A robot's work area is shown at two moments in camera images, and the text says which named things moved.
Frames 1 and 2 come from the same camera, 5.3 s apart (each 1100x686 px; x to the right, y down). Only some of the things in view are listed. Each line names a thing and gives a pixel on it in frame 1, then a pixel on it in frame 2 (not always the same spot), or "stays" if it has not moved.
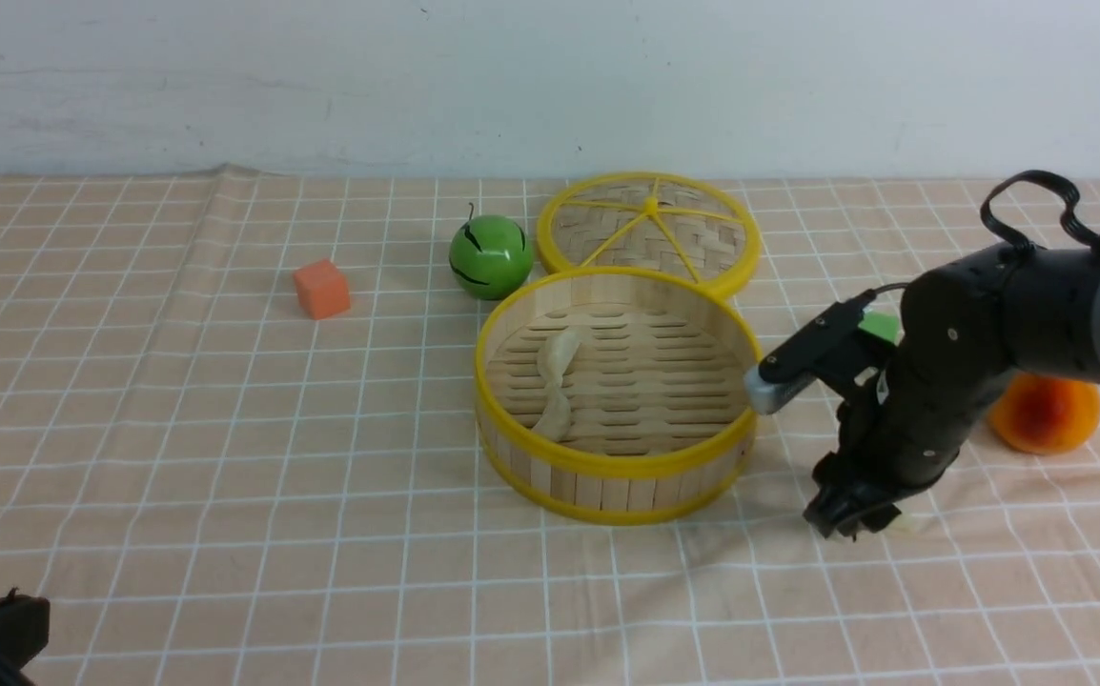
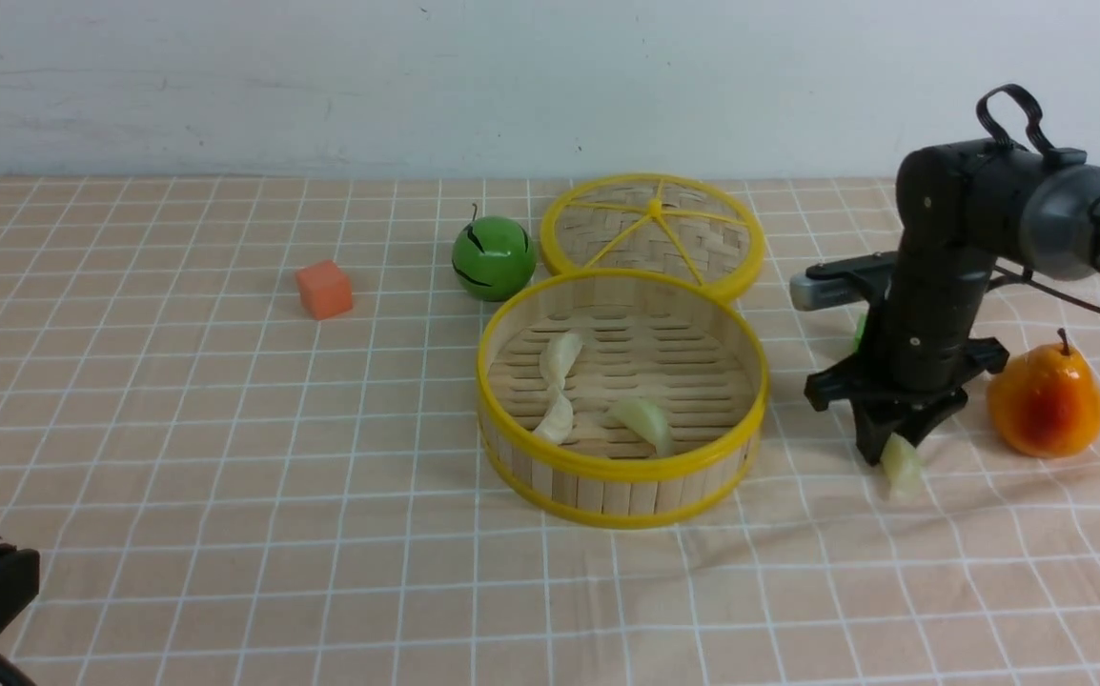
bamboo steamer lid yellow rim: (676, 224) stays
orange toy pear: (1044, 414) stays
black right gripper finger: (828, 513) → (872, 433)
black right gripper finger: (876, 517) → (919, 428)
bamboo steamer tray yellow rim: (615, 395) stays
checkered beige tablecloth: (220, 422) stays
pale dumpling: (555, 420) stays
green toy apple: (491, 256) stays
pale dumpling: (906, 523) → (647, 419)
